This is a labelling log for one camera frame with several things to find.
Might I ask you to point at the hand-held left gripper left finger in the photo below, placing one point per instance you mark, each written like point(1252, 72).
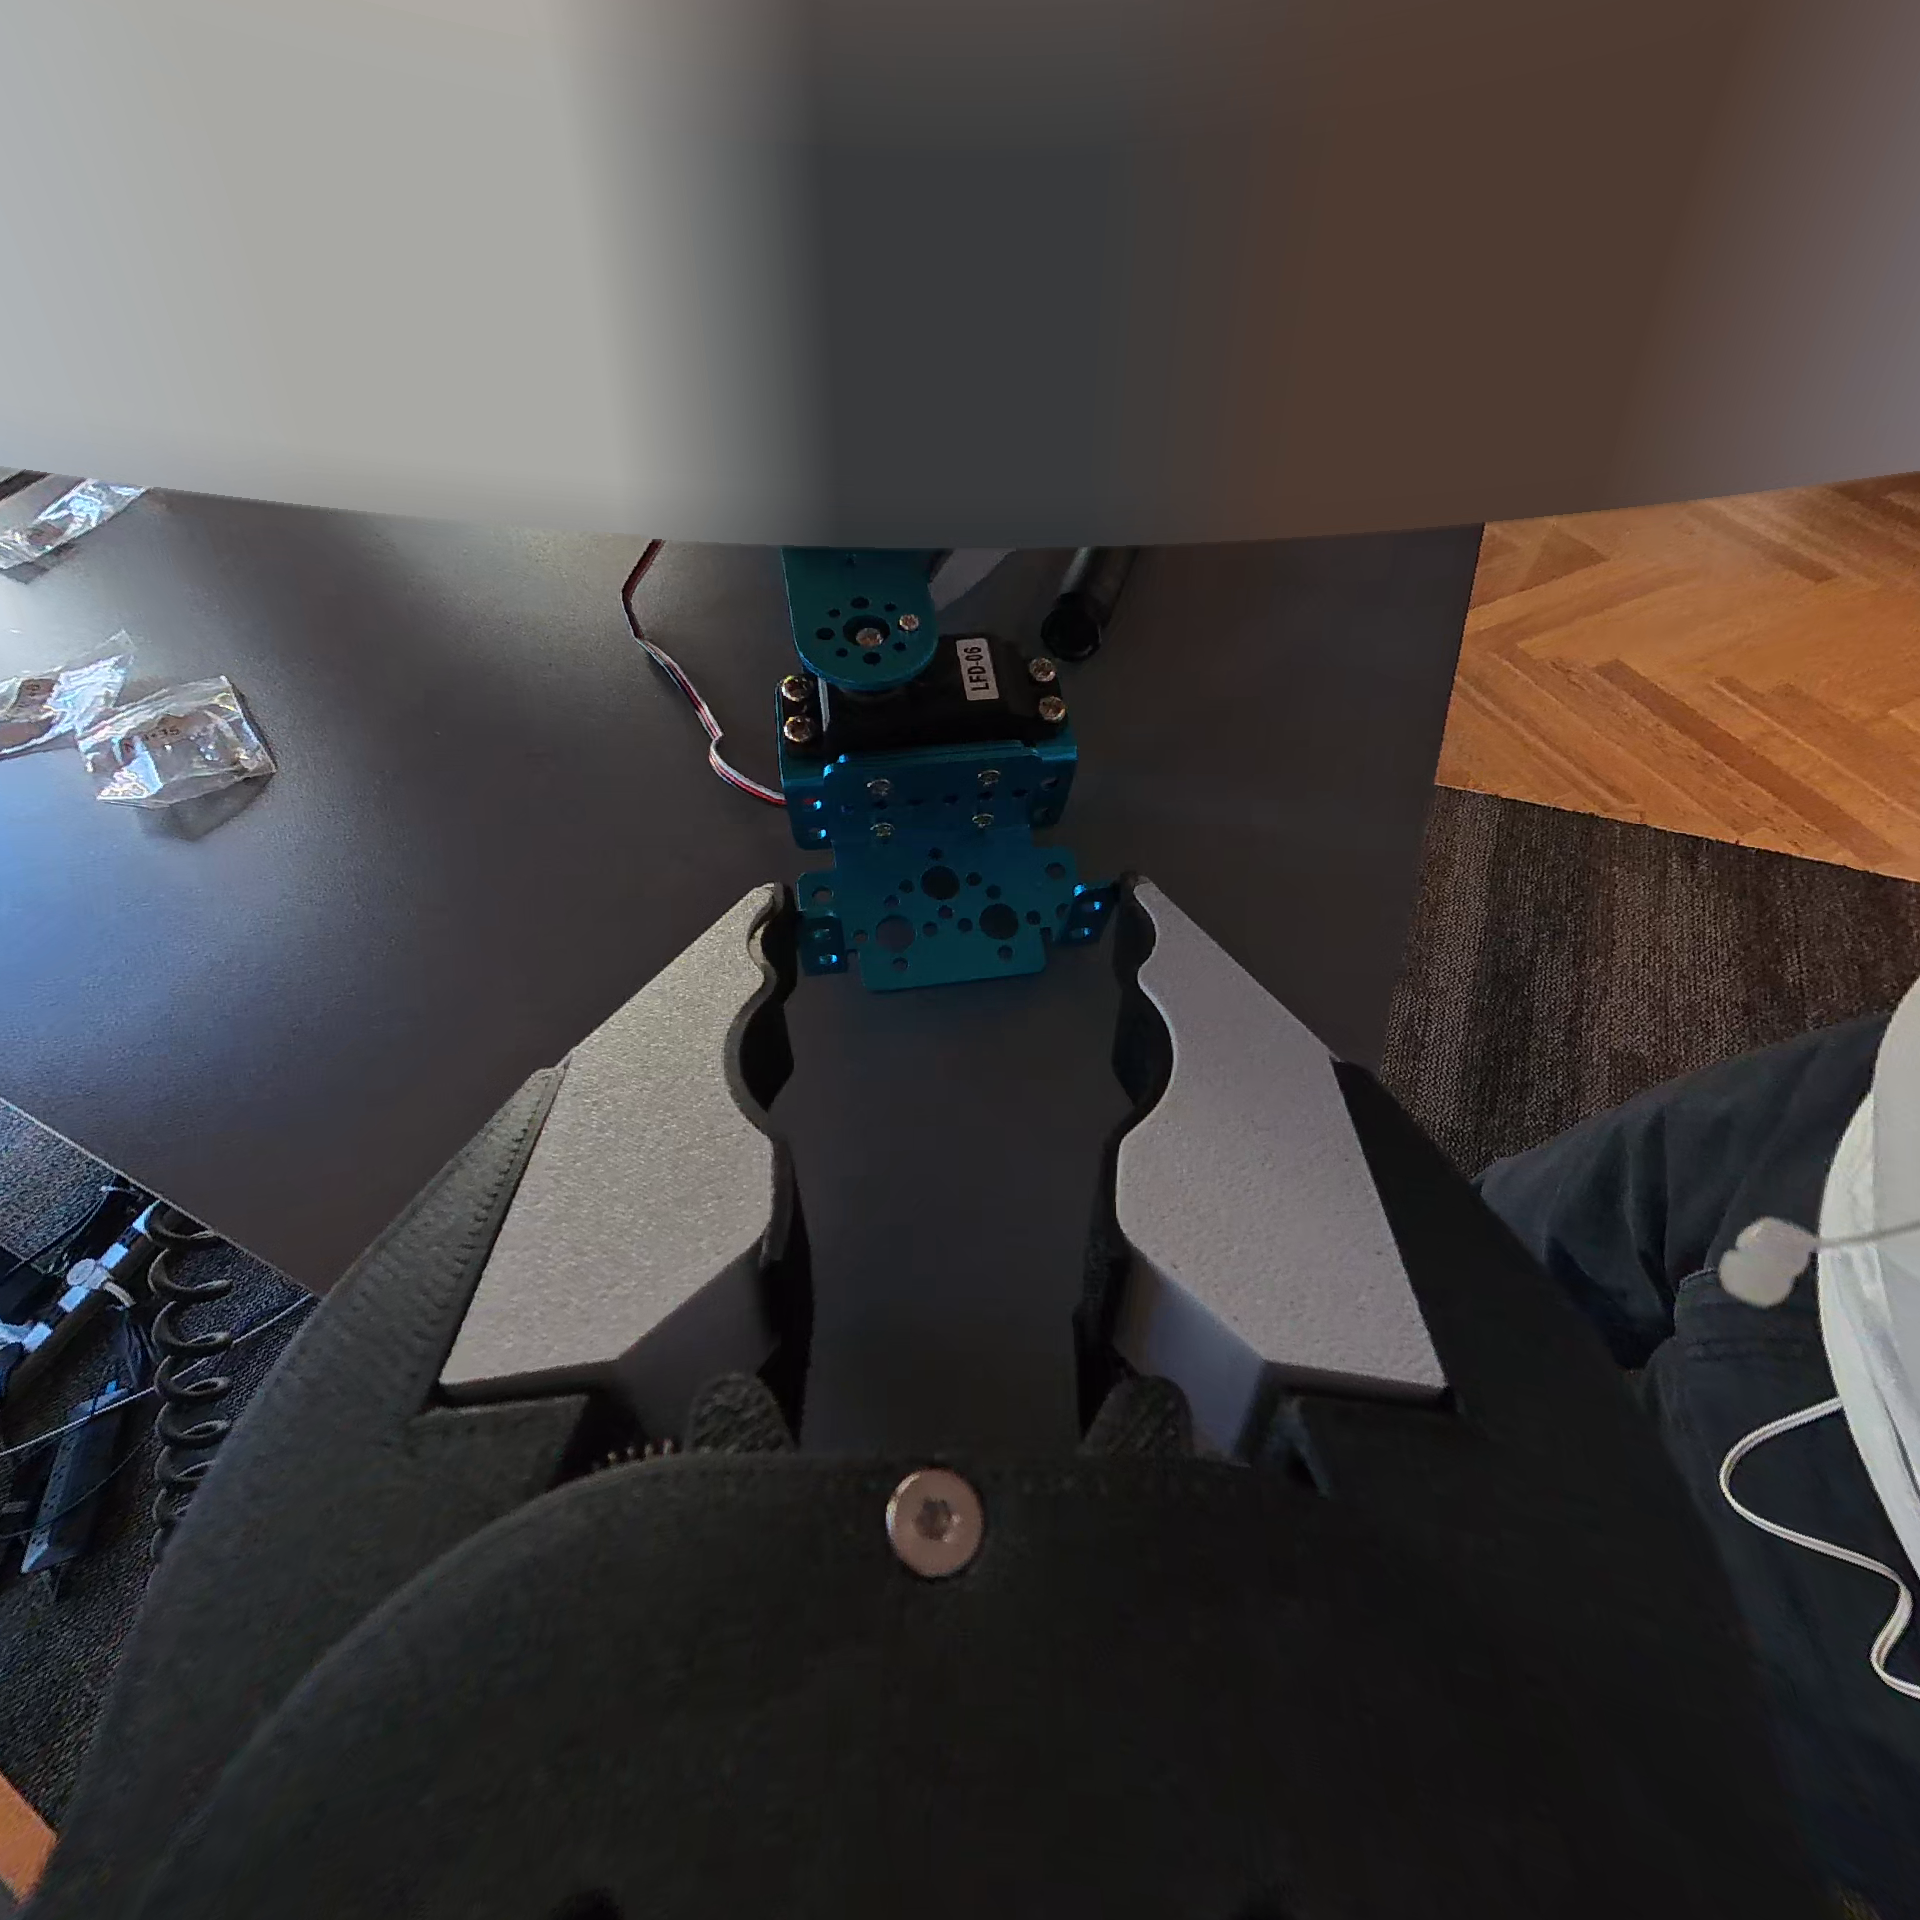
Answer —
point(628, 1185)

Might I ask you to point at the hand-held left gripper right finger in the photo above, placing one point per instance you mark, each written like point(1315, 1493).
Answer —
point(1275, 1200)

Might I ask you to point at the blue toy robot arm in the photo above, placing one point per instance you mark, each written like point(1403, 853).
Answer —
point(937, 839)

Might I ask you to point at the black screwdriver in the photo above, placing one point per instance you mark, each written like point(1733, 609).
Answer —
point(1089, 609)

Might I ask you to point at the person's dark trousers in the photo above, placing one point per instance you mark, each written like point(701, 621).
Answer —
point(1620, 1200)

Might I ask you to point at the small clear screw bag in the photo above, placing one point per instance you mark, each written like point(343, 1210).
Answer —
point(181, 743)
point(53, 518)
point(59, 697)

